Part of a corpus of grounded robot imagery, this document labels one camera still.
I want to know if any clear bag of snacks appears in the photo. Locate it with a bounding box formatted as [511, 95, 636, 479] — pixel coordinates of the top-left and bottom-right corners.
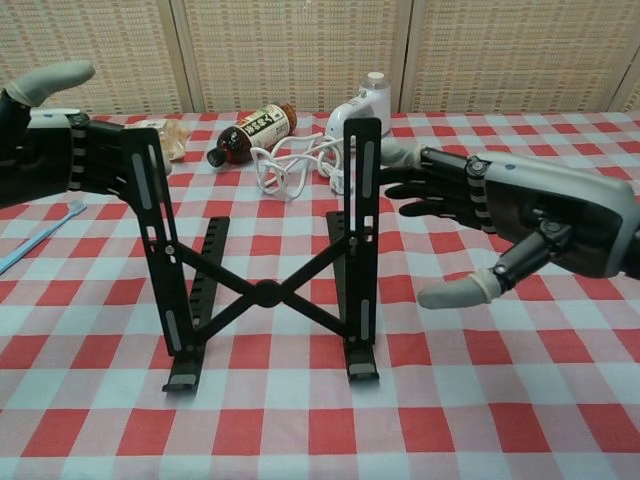
[132, 117, 190, 164]

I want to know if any red white checked tablecloth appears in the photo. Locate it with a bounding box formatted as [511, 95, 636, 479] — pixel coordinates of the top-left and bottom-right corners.
[0, 110, 640, 480]

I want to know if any brown drink bottle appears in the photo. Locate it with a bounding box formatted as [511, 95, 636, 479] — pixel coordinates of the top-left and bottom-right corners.
[206, 102, 298, 169]

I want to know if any light blue toothbrush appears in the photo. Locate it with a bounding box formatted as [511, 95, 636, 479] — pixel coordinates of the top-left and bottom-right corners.
[0, 198, 87, 275]

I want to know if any woven bamboo screen panel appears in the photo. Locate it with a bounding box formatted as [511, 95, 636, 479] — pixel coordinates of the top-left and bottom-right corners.
[169, 0, 416, 115]
[0, 0, 206, 117]
[608, 49, 640, 115]
[399, 0, 640, 115]

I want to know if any right five-finger robot hand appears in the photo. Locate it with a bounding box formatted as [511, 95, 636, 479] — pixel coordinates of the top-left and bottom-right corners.
[379, 139, 640, 310]

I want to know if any left five-finger robot hand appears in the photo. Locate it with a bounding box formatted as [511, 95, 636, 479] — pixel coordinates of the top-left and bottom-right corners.
[0, 60, 135, 209]

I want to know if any black folding stand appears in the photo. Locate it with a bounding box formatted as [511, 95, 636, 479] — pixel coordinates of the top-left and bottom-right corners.
[127, 117, 384, 394]

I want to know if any white handheld steamer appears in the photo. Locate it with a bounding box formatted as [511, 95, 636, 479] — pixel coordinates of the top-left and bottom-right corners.
[325, 71, 393, 139]

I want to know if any white power cable with plug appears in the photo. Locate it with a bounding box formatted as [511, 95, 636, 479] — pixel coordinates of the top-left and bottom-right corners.
[248, 132, 361, 201]

